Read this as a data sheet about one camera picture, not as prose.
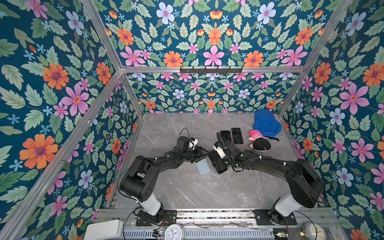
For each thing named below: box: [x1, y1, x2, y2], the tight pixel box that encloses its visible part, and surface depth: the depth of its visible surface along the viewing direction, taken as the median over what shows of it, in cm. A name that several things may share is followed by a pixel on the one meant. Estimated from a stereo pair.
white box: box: [84, 219, 124, 240], surface depth 69 cm
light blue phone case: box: [195, 158, 212, 176], surface depth 92 cm
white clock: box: [164, 223, 185, 240], surface depth 68 cm
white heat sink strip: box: [123, 229, 275, 240], surface depth 72 cm
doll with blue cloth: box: [248, 109, 282, 154], surface depth 108 cm
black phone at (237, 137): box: [231, 128, 244, 144], surface depth 107 cm
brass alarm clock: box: [298, 221, 327, 240], surface depth 67 cm
